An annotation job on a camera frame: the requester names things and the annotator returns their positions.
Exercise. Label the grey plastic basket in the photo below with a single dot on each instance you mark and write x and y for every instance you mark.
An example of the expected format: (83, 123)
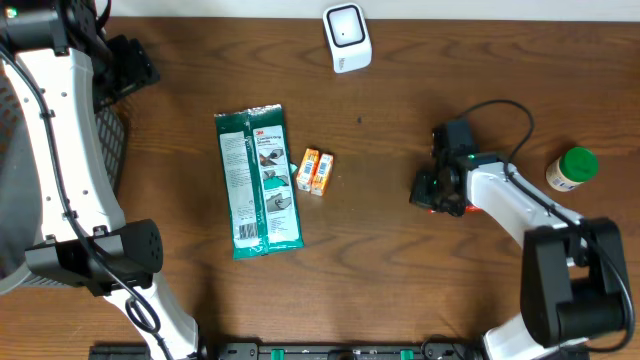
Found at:
(21, 204)

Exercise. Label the orange small box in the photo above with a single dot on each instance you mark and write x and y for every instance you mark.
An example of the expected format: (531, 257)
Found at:
(323, 171)
(307, 169)

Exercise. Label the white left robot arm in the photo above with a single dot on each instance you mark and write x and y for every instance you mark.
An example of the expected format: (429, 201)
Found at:
(66, 74)

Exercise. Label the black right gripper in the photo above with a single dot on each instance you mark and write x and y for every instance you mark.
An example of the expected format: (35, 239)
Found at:
(419, 195)

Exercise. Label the green white snack bag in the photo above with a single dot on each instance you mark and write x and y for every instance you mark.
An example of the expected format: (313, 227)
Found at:
(261, 198)

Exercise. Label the black mounting rail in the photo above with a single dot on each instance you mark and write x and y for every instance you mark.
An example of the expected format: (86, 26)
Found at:
(430, 350)

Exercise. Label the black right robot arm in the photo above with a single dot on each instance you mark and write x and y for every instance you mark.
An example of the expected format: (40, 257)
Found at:
(574, 285)

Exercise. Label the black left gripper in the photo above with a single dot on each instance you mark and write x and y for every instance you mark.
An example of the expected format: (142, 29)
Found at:
(141, 69)

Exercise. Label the white barcode scanner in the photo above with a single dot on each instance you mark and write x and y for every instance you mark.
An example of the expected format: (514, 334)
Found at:
(347, 37)

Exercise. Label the green lid spice jar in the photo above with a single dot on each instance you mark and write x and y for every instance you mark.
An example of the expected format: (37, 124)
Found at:
(577, 166)

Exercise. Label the red white snack stick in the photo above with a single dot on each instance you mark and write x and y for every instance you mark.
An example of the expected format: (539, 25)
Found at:
(472, 209)

